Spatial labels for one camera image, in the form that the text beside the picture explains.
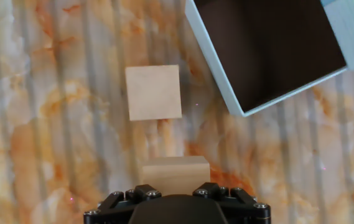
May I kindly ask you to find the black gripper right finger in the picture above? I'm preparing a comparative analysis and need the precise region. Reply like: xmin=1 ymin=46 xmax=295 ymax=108
xmin=192 ymin=182 xmax=271 ymax=224

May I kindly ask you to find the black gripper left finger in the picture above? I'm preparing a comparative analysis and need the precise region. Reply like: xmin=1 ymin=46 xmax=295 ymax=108
xmin=83 ymin=184 xmax=162 ymax=224

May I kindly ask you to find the large wooden cube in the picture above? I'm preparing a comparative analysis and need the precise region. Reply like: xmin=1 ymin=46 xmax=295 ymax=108
xmin=124 ymin=64 xmax=183 ymax=122
xmin=139 ymin=155 xmax=212 ymax=197

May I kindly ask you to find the light blue gift box base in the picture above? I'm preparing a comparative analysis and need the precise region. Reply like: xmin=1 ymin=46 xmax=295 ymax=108
xmin=184 ymin=0 xmax=348 ymax=118

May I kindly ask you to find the orange marble pattern mat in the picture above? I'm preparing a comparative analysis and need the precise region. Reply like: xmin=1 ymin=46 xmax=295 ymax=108
xmin=0 ymin=0 xmax=354 ymax=224

